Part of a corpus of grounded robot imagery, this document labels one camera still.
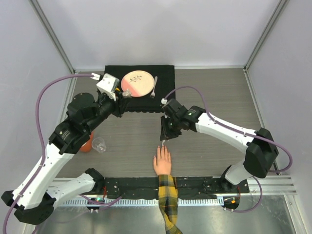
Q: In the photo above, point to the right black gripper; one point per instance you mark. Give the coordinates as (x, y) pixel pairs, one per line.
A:
(166, 134)

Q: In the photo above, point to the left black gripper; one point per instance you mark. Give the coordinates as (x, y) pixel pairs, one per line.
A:
(119, 112)

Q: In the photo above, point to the glitter nail polish bottle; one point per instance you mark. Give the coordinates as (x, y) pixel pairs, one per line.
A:
(126, 93)

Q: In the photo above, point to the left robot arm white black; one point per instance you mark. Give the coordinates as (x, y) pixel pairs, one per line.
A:
(34, 201)

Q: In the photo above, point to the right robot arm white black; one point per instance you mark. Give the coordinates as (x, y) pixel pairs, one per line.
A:
(257, 146)

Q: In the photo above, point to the yellow plaid sleeve forearm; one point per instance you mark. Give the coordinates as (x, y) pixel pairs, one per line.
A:
(168, 203)

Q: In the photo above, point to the mannequin hand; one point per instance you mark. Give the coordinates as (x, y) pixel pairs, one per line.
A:
(162, 161)

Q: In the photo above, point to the pink cream plate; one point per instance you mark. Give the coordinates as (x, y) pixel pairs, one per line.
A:
(139, 83)

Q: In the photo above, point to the silver fork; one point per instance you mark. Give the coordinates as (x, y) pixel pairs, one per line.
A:
(152, 95)

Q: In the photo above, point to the black cloth placemat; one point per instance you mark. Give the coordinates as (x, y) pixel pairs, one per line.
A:
(165, 83)

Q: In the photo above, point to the clear plastic cup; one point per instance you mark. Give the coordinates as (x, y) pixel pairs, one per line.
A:
(99, 145)

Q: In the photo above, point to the orange mug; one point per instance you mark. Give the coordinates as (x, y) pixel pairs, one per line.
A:
(85, 148)

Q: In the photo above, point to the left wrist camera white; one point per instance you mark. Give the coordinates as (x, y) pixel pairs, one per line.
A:
(107, 85)

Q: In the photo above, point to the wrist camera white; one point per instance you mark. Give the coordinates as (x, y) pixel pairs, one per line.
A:
(107, 85)
(164, 101)

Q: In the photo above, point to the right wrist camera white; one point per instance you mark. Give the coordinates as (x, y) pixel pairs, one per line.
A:
(164, 101)

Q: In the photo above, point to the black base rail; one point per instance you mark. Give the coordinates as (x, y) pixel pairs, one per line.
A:
(193, 187)

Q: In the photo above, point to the white cable duct strip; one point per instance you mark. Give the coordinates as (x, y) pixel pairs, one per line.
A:
(80, 202)

